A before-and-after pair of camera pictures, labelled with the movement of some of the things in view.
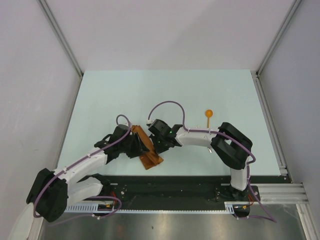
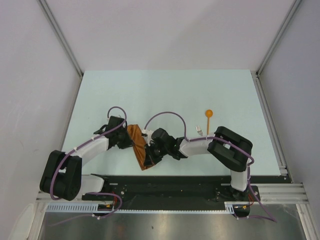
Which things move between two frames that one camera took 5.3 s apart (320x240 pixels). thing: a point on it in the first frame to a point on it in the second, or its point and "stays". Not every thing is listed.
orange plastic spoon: x=208 y=113 stays
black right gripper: x=159 y=150 to x=150 y=158
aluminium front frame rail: x=291 y=193 stays
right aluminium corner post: x=294 y=7 stays
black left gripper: x=138 y=146 to x=127 y=142
